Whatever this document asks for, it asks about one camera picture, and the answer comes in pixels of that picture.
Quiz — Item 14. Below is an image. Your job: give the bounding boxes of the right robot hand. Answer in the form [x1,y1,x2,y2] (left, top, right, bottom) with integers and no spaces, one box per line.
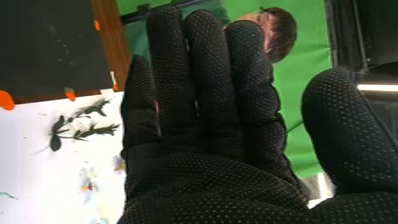
[116,5,398,224]

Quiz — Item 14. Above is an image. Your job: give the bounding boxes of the person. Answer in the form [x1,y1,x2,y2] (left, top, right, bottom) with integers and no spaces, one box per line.
[222,6,300,64]

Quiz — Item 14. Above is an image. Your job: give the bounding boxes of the dark mat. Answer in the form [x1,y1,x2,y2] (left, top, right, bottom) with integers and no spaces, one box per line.
[0,0,116,98]

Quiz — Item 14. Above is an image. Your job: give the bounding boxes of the yellow flower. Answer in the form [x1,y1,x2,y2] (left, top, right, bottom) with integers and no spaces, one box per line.
[110,154,128,174]

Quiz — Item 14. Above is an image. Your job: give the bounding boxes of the green sprig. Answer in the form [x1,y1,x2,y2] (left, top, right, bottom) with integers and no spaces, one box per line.
[48,114,123,153]
[62,98,114,123]

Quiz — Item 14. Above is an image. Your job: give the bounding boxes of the white sheet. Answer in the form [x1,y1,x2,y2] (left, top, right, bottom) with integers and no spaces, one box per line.
[0,90,128,224]

